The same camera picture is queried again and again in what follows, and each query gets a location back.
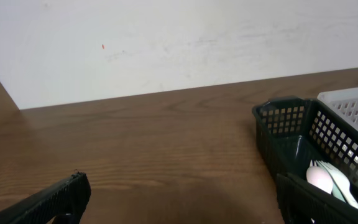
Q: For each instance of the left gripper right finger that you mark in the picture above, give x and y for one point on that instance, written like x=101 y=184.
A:
x=301 y=202

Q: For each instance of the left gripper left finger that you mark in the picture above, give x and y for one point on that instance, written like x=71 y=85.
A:
x=62 y=202

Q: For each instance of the cream white fork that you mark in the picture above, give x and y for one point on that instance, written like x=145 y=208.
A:
x=341 y=181

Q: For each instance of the short white spoon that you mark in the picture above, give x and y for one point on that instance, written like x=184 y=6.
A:
x=318 y=177

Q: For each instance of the mint green handled fork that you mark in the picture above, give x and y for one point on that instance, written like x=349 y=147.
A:
x=336 y=191

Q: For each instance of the black plastic basket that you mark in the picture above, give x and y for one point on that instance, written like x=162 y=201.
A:
x=291 y=132

